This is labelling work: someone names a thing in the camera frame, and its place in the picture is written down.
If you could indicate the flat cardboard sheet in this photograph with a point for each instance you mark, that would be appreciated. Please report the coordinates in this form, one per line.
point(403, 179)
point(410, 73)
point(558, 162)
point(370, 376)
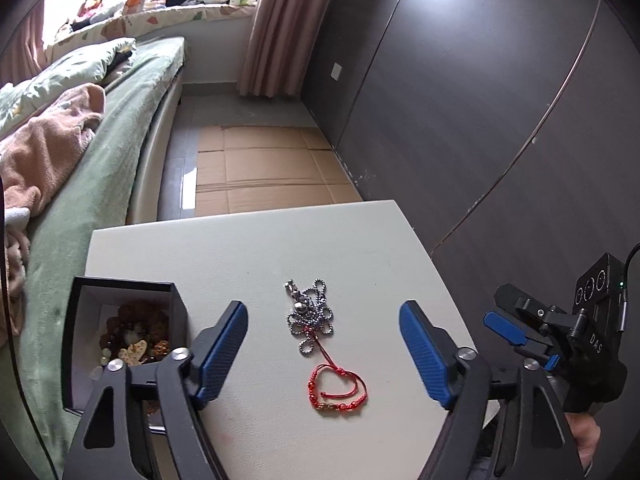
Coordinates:
point(270, 170)

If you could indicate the pink fleece blanket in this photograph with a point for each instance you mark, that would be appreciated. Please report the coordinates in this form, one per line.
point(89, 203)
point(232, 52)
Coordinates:
point(45, 145)

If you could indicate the pink curtain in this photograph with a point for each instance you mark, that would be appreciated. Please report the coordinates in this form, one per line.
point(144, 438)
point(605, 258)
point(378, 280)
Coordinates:
point(285, 30)
point(22, 50)

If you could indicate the dark grey wardrobe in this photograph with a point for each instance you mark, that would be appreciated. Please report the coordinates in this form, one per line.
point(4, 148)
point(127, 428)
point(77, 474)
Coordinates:
point(450, 85)

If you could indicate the white table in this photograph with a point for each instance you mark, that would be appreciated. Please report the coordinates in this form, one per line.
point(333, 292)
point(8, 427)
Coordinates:
point(300, 250)

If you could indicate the person's right hand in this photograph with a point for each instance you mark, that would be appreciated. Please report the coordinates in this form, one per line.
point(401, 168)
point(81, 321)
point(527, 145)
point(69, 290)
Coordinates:
point(586, 440)

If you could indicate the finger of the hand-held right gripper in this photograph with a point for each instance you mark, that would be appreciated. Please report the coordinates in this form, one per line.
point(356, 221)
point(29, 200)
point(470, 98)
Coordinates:
point(520, 300)
point(505, 329)

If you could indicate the bed with green sheet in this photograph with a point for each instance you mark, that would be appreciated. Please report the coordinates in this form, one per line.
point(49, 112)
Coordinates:
point(90, 170)

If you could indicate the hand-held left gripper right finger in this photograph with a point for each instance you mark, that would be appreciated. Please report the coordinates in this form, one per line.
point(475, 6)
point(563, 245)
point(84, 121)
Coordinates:
point(425, 355)

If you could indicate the black square box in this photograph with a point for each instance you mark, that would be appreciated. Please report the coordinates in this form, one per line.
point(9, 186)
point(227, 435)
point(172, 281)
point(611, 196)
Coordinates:
point(85, 320)

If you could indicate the light green quilt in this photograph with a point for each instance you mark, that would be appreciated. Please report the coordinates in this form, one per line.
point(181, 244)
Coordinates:
point(55, 77)

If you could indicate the white wall socket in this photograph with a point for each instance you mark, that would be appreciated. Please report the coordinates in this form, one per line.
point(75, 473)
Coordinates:
point(337, 71)

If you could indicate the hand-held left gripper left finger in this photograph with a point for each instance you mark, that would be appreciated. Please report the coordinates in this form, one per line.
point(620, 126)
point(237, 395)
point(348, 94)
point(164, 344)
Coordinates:
point(220, 355)

